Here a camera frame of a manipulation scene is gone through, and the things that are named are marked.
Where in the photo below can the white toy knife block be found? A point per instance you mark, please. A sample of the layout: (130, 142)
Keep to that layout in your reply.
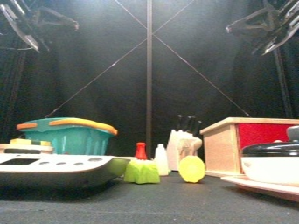
(183, 150)

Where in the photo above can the wooden box with red panel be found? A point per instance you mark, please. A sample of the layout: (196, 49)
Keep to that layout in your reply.
(222, 145)

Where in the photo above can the green toy lettuce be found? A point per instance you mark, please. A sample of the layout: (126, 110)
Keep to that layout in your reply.
(142, 172)

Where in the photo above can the vertical metal frame pole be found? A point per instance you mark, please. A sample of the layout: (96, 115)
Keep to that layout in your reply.
(148, 73)

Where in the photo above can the wooden tray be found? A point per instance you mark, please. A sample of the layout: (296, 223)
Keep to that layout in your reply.
(264, 186)

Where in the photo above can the yellow-green round toy slice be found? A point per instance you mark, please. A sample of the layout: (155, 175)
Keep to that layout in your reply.
(191, 169)

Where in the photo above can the white toy bottle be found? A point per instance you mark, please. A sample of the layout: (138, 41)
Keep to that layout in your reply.
(160, 160)

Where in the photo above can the white grey toy appliance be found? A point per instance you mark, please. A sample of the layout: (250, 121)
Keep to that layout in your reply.
(58, 169)

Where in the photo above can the red bottle cap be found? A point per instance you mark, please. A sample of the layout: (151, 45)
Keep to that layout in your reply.
(140, 151)

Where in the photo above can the beige toy with yellow blocks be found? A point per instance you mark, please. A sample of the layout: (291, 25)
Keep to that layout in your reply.
(27, 145)

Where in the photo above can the white toy pot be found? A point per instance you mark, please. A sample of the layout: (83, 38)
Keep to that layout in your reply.
(270, 170)

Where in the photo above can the dark slanted frame pole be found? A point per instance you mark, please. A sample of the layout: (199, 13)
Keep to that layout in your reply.
(283, 84)

